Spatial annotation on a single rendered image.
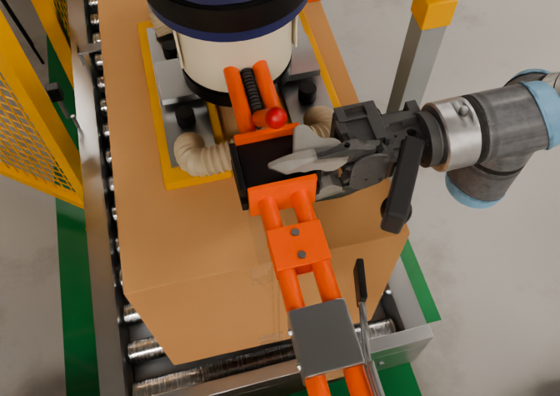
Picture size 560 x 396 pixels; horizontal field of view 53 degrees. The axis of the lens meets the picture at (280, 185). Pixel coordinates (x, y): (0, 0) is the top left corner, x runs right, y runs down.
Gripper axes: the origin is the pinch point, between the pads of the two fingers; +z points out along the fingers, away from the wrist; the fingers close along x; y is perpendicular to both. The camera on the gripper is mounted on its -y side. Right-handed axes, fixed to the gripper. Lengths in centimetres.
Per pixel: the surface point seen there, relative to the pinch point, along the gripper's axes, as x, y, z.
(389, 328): -67, -3, -24
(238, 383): -60, -8, 11
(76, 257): -121, 60, 58
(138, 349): -66, 6, 31
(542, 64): -121, 102, -142
